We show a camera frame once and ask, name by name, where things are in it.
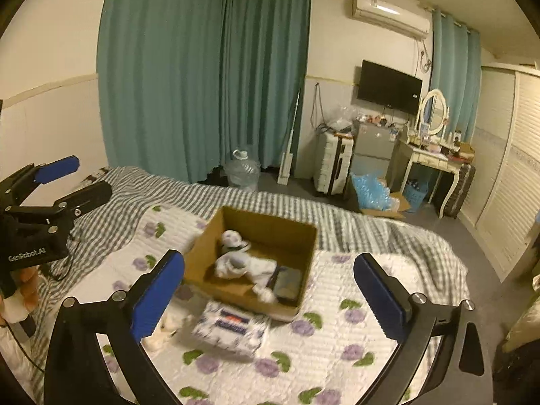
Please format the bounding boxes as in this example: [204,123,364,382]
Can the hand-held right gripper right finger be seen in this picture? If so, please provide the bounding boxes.
[353,253,495,405]

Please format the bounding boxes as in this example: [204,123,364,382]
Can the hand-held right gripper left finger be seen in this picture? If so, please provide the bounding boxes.
[44,250,186,405]

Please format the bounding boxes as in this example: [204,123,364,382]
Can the dark folded cloth in box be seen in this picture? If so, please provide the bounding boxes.
[270,265,303,305]

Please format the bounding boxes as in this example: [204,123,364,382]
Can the grey mini fridge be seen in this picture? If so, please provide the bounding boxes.
[350,119,400,190]

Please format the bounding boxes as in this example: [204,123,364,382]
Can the white oval mirror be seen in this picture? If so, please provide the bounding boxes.
[417,88,450,136]

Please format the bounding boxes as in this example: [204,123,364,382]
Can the blue white tissue pack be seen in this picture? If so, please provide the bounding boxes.
[192,301,271,357]

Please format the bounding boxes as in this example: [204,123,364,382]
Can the wide teal curtain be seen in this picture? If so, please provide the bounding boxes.
[96,0,225,185]

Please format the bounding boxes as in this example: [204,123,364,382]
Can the beige cloth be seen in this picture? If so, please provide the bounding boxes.
[502,276,540,356]

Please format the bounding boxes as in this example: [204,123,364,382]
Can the teal corner curtain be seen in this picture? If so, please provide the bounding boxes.
[219,0,313,174]

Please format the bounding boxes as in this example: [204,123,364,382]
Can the person's left hand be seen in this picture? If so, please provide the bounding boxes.
[0,264,42,326]

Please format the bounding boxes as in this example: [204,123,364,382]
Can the open floor cardboard box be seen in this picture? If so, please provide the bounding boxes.
[346,172,412,221]

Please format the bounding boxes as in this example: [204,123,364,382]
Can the brown cardboard box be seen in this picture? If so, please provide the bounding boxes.
[183,206,318,324]

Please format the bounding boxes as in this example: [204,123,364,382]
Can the white suitcase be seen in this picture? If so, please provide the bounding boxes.
[314,131,355,197]

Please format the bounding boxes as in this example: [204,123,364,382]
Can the dark suitcase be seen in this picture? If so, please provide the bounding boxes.
[443,162,477,220]

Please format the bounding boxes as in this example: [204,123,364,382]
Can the white air conditioner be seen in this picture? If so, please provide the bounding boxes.
[351,0,432,39]

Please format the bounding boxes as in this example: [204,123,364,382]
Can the blue plastic bags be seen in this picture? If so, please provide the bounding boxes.
[350,173,400,212]

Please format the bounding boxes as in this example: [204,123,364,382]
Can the white flat mop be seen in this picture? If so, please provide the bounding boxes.
[276,90,303,185]

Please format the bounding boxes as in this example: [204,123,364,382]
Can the blue plastic basket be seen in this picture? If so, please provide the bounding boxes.
[403,179,429,213]

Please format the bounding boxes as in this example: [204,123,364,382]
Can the clear plastic bag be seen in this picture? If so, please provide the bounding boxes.
[327,105,359,134]

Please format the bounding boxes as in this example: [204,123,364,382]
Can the clear water jug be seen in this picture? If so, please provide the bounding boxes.
[221,148,261,193]

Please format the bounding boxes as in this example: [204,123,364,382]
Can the narrow teal curtain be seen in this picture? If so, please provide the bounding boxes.
[428,6,482,145]

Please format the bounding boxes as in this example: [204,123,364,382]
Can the small cream plush toy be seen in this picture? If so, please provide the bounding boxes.
[143,312,183,352]

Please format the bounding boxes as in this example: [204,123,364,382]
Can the white louvered wardrobe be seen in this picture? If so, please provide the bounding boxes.
[458,63,540,284]

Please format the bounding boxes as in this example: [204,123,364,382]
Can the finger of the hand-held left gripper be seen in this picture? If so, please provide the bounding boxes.
[6,181,113,225]
[0,156,80,204]

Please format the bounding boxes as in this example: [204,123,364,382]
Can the white vanity table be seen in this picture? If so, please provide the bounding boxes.
[396,137,476,219]

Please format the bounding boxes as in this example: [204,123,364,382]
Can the black wall television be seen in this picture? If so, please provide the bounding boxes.
[358,60,424,116]

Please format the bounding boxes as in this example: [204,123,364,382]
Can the white plush toy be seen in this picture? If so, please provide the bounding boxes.
[214,230,280,304]

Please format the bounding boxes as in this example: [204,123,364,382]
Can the grey striped bed sheet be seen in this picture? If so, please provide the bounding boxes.
[36,165,472,304]

